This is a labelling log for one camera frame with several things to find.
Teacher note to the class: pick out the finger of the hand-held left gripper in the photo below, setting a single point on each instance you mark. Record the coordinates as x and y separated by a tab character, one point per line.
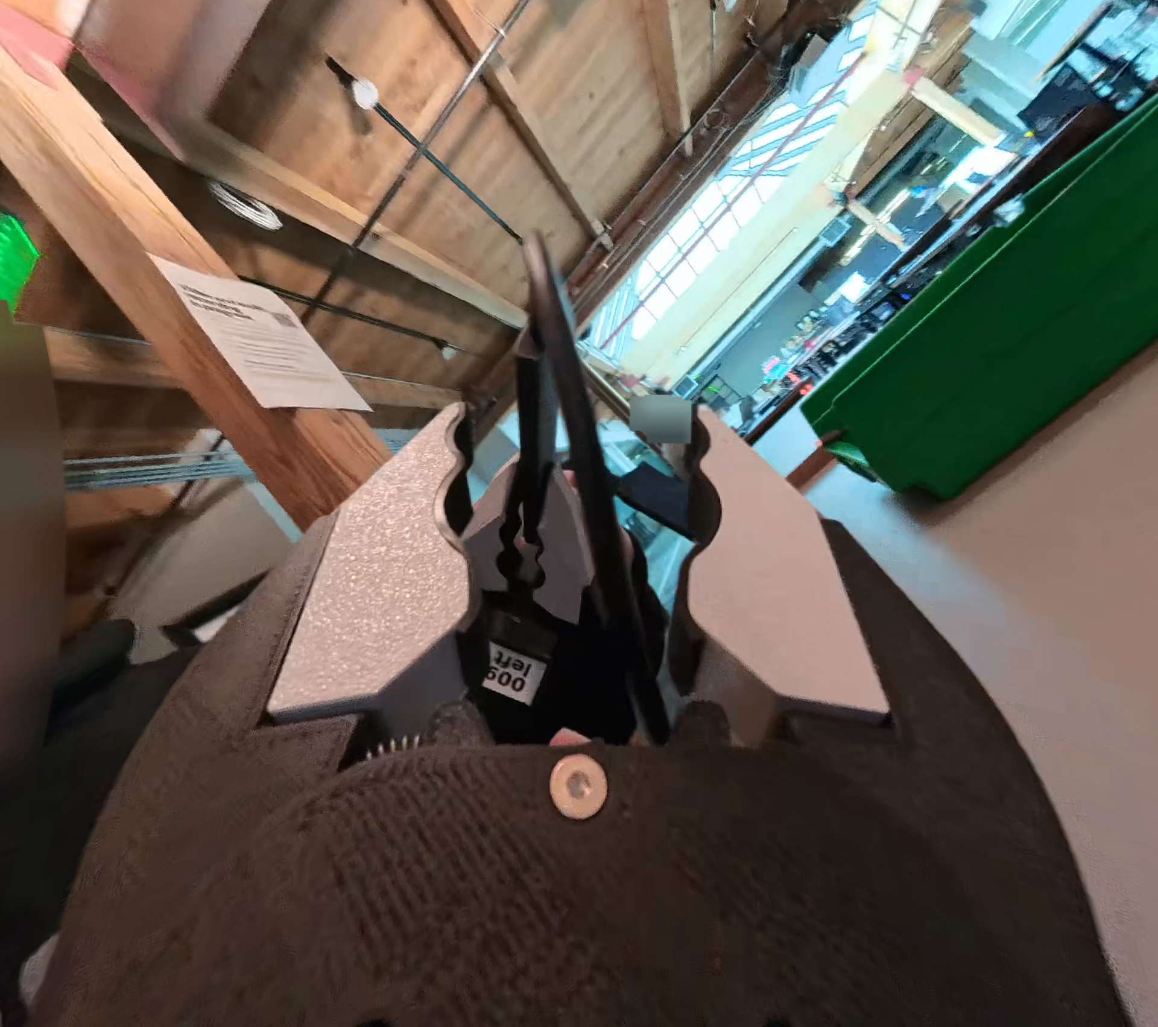
568	547
493	538

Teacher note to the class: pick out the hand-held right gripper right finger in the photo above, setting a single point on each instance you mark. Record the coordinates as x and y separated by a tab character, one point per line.
778	593

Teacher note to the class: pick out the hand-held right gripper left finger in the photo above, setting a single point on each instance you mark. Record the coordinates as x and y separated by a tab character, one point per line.
380	593

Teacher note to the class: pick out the green plastic bin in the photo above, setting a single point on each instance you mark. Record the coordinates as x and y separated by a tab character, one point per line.
995	339

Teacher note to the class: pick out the grey desk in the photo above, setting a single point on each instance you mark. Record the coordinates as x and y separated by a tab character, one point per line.
995	638

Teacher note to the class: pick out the white paper notice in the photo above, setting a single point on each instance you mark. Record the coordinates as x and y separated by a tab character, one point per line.
262	339

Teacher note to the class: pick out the track spot lamp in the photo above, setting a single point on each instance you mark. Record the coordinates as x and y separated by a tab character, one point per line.
365	93

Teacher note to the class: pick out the grey wall conduits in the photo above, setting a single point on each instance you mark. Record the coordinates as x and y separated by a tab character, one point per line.
154	468

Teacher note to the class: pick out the wooden post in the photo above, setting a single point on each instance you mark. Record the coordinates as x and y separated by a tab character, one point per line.
136	231

